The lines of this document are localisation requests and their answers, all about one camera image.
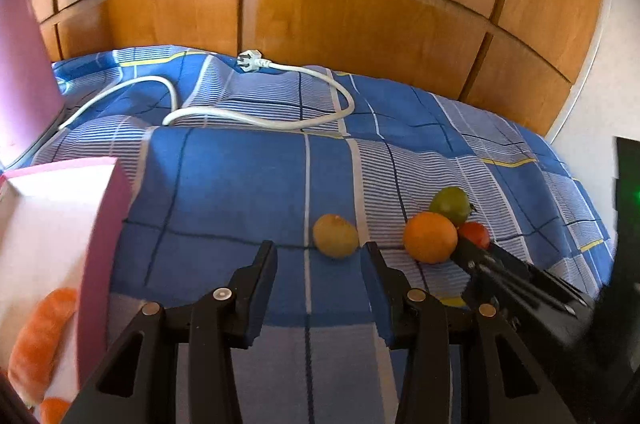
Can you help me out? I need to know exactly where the blue plaid blanket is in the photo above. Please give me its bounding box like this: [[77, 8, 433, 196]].
[[30, 46, 621, 424]]

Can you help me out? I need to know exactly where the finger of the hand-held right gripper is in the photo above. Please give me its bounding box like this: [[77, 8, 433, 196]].
[[489, 243, 594, 311], [450, 236, 580, 323]]

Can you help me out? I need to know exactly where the white power cable with plug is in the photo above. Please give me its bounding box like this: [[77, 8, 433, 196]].
[[59, 50, 356, 132]]

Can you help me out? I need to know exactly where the small yellow fruit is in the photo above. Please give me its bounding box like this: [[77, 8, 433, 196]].
[[313, 214, 360, 259]]

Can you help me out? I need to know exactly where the red tomato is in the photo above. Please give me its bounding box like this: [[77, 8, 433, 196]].
[[457, 222, 491, 251]]

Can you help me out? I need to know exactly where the green lime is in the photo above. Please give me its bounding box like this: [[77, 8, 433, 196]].
[[429, 187, 473, 227]]

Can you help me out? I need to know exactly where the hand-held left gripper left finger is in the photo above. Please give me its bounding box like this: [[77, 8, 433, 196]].
[[60, 240, 279, 424]]

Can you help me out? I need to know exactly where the pink shallow box tray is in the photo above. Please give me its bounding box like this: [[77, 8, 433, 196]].
[[0, 156, 135, 405]]

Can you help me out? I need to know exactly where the pink electric kettle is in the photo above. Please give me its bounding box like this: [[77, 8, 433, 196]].
[[0, 0, 66, 169]]

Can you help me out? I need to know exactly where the orange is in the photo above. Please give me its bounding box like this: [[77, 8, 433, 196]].
[[403, 212, 458, 265]]

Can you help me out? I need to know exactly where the orange carrot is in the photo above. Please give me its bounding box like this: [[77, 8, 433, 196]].
[[7, 288, 78, 405]]

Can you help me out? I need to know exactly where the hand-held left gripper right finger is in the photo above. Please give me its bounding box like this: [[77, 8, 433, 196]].
[[361, 241, 576, 424]]

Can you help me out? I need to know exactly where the wooden panelled wardrobe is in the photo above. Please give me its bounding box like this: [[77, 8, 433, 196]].
[[10, 0, 608, 139]]

